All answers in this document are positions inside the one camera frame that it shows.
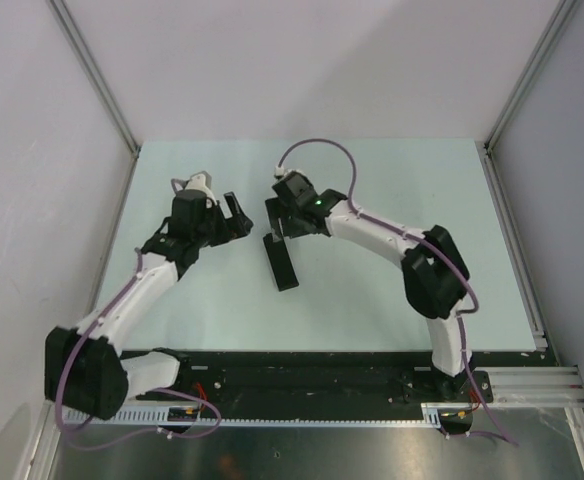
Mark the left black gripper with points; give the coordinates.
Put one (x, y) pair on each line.
(239, 222)

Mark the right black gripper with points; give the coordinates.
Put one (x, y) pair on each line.
(277, 206)

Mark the black glasses case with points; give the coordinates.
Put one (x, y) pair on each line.
(280, 263)

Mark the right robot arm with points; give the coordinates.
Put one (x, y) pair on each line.
(435, 276)

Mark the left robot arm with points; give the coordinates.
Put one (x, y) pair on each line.
(84, 369)

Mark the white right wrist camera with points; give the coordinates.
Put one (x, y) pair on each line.
(281, 171)

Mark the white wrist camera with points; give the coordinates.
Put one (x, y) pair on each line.
(200, 181)
(281, 171)

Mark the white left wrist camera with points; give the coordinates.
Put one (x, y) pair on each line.
(200, 181)

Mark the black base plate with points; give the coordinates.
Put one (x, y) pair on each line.
(252, 408)

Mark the left aluminium corner post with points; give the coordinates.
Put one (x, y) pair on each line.
(89, 64)

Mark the aluminium corner post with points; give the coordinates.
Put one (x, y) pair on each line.
(547, 43)
(89, 64)

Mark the right aluminium corner post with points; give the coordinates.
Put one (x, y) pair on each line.
(547, 43)

